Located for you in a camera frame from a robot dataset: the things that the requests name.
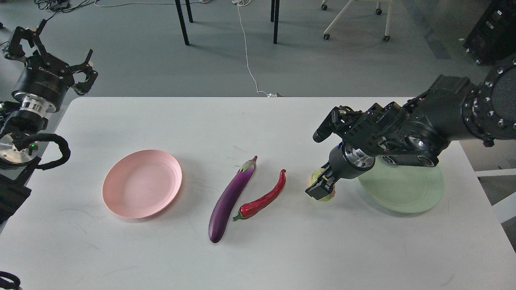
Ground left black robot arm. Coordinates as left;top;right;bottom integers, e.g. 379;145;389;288
0;19;98;226

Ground light green plate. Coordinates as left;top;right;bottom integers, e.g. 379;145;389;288
358;157;445;213

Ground purple eggplant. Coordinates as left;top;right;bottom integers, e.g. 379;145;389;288
208;156;258;243

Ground black equipment cabinet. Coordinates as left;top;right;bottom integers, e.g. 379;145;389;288
463;0;516;65

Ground black cables on floor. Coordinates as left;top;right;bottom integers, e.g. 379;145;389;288
34;0;97;15

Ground pink plate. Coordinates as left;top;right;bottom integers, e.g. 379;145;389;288
102;150;183;219

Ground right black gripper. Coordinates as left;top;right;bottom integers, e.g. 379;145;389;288
305;144;375;200

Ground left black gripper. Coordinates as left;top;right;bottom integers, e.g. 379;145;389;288
2;19;98;113

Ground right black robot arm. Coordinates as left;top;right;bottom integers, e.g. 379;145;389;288
306;55;516;200

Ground yellow-green custard apple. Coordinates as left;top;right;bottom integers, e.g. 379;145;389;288
306;168;336;201

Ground white chair base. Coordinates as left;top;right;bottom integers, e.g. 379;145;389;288
321;0;393;41

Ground black table legs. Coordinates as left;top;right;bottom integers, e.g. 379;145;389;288
174;0;280;46

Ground white cable on floor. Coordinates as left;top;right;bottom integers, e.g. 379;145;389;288
232;0;277;98

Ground red chili pepper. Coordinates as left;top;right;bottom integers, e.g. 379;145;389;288
232;169;286;221

